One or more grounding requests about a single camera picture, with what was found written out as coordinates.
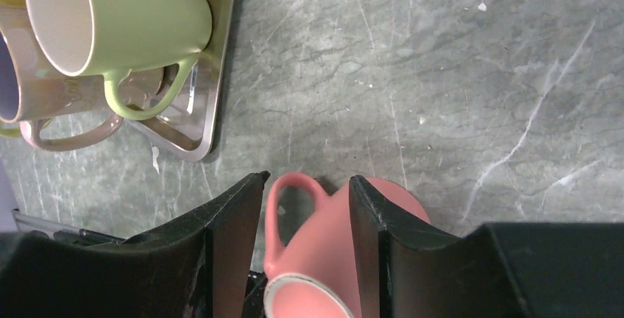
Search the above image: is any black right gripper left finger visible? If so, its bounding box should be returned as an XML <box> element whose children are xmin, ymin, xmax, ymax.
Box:
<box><xmin>1</xmin><ymin>171</ymin><xmax>270</xmax><ymax>317</ymax></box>

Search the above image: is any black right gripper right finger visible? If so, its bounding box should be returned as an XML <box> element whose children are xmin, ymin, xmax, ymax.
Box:
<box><xmin>348</xmin><ymin>175</ymin><xmax>623</xmax><ymax>317</ymax></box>

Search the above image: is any pink lidded cup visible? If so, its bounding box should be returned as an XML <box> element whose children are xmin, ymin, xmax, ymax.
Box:
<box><xmin>1</xmin><ymin>5</ymin><xmax>124</xmax><ymax>152</ymax></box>

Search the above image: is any light green mug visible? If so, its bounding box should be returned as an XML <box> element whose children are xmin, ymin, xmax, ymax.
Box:
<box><xmin>26</xmin><ymin>0</ymin><xmax>213</xmax><ymax>121</ymax></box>

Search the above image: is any lime green faceted mug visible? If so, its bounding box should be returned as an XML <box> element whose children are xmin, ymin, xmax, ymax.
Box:
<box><xmin>1</xmin><ymin>119</ymin><xmax>52</xmax><ymax>138</ymax></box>

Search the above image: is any steel serving tray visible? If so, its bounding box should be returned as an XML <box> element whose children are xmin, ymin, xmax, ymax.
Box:
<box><xmin>129</xmin><ymin>0</ymin><xmax>235</xmax><ymax>162</ymax></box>

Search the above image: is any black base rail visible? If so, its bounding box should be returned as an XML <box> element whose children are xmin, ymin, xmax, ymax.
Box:
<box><xmin>12</xmin><ymin>209</ymin><xmax>125</xmax><ymax>247</ymax></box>

